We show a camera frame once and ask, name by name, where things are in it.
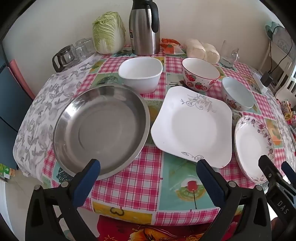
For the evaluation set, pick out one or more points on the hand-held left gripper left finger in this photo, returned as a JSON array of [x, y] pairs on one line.
[[89, 176]]

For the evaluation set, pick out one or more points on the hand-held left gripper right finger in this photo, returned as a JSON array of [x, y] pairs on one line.
[[209, 180]]

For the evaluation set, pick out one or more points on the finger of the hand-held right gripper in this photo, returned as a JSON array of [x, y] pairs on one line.
[[267, 166], [288, 169]]

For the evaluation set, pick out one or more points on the round pink floral plate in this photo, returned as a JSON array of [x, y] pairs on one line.
[[251, 148]]

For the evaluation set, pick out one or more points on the stainless steel deep plate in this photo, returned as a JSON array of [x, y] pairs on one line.
[[99, 132]]

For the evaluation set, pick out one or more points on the white square plate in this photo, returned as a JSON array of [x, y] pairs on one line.
[[192, 125]]

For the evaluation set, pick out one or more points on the light blue floral bowl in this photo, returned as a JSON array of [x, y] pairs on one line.
[[233, 102]]

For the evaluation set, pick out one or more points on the red floral cushion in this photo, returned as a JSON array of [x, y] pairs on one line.
[[129, 231]]

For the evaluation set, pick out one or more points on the grey leaf print cloth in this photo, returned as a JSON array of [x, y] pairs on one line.
[[39, 115]]

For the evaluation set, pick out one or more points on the white chair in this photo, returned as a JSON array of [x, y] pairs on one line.
[[289, 90]]

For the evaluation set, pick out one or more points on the green box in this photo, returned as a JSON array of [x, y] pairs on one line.
[[5, 170]]

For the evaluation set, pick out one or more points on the white power strip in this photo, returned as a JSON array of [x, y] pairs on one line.
[[257, 83]]

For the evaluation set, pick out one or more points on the black charger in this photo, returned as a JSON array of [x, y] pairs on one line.
[[266, 78]]

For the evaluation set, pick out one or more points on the strawberry print bowl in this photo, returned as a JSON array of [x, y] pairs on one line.
[[196, 81]]

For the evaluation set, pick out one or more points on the dark blue cabinet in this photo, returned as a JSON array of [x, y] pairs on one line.
[[11, 104]]

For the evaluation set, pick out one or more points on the plain white square bowl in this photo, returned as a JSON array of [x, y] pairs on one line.
[[141, 78]]

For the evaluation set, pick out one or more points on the clear glass mug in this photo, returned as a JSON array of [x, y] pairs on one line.
[[227, 60]]

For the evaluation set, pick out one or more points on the pink board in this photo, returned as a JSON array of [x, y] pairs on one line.
[[20, 76]]

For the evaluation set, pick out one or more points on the clear glass cup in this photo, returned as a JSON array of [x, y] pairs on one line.
[[86, 44], [79, 52]]

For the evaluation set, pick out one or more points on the bag of white steamed buns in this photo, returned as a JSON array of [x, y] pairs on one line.
[[198, 51]]

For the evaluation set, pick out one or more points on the pale patterned cloth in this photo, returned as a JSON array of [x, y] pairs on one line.
[[276, 31]]

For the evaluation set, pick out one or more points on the orange snack packet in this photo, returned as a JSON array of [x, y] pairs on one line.
[[170, 47]]

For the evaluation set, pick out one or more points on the napa cabbage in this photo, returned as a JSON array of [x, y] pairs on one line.
[[108, 34]]

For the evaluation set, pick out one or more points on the stainless steel thermos jug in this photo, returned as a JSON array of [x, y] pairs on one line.
[[143, 32]]

